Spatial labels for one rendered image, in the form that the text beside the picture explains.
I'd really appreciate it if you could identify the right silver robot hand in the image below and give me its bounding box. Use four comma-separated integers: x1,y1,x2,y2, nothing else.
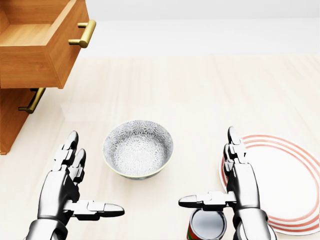
178,126,261,212

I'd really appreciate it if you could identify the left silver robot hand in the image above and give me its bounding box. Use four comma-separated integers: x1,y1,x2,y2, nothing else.
37,130,125,222

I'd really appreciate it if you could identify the wooden cabinet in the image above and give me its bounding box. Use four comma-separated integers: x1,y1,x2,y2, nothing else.
0,0,46,156

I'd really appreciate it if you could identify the grey patterned bowl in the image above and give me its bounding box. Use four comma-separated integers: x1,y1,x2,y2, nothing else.
102,120,174,180

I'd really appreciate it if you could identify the white plate with red rings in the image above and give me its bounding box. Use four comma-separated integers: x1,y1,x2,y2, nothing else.
218,134,320,236

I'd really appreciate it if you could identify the red and green tin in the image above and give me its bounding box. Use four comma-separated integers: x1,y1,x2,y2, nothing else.
186,207,228,240

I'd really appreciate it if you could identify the closed wooden drawer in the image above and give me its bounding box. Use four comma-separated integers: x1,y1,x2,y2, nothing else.
0,87,46,154

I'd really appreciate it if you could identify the open wooden drawer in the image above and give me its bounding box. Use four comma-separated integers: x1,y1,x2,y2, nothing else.
0,0,90,90

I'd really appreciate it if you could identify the brass handle of closed drawer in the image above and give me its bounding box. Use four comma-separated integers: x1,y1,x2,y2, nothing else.
17,87,47,115

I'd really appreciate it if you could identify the brass handle of open drawer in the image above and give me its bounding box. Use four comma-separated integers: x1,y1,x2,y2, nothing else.
68,19,97,49

